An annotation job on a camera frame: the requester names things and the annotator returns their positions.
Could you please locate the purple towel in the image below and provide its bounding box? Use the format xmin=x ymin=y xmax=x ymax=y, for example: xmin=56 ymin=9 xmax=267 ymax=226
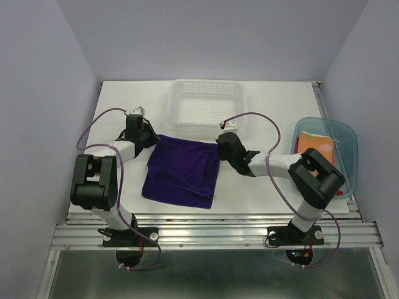
xmin=142 ymin=135 xmax=220 ymax=209

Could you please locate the orange and blue patterned towel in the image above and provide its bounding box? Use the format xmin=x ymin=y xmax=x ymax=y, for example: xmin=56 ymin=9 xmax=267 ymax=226
xmin=289 ymin=131 xmax=340 ymax=188

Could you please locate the pink microfiber towel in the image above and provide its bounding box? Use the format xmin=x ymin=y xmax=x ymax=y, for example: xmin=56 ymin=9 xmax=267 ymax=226
xmin=294 ymin=131 xmax=343 ymax=196

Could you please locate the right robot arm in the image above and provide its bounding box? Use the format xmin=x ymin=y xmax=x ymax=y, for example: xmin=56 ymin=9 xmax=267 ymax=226
xmin=216 ymin=132 xmax=345 ymax=243

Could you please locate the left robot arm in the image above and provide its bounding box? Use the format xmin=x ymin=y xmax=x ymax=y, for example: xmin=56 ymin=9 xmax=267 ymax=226
xmin=70 ymin=111 xmax=160 ymax=245

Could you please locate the white perforated plastic basket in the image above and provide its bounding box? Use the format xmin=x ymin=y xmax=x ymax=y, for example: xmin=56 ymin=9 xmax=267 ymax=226
xmin=165 ymin=79 xmax=248 ymax=133

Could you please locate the teal translucent plastic tray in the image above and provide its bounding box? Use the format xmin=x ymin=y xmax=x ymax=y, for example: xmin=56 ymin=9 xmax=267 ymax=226
xmin=291 ymin=117 xmax=358 ymax=199

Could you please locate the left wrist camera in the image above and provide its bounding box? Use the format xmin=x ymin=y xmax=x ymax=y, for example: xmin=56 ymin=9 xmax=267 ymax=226
xmin=132 ymin=106 xmax=145 ymax=116

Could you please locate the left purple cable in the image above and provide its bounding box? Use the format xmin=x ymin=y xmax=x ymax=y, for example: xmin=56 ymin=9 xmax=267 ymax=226
xmin=76 ymin=107 xmax=163 ymax=272

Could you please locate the purple cable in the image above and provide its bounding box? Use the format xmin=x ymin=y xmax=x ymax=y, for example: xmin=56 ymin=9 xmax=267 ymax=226
xmin=221 ymin=112 xmax=341 ymax=269
xmin=76 ymin=107 xmax=163 ymax=272

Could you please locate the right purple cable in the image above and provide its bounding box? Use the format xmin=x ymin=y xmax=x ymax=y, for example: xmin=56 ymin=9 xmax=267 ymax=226
xmin=221 ymin=112 xmax=341 ymax=269

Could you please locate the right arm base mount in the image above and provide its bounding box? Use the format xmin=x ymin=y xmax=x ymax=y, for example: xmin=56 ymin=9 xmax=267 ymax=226
xmin=264 ymin=225 xmax=325 ymax=267

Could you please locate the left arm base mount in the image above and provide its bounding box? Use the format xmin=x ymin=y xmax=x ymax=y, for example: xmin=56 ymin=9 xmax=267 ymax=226
xmin=97 ymin=227 xmax=159 ymax=270

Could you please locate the aluminium table edge rail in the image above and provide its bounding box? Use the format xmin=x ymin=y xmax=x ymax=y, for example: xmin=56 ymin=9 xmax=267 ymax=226
xmin=50 ymin=212 xmax=383 ymax=251

